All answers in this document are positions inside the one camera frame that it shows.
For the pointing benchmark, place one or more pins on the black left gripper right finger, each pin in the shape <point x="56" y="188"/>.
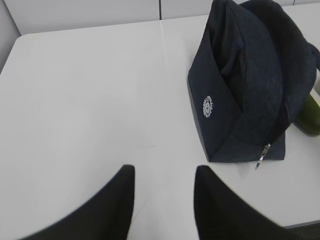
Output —
<point x="220" y="214"/>

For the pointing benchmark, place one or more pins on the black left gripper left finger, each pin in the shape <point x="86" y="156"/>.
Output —
<point x="105" y="216"/>

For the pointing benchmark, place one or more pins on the green cucumber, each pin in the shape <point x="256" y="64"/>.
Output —
<point x="308" y="119"/>

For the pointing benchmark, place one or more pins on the dark navy lunch bag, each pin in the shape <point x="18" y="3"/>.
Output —
<point x="249" y="79"/>

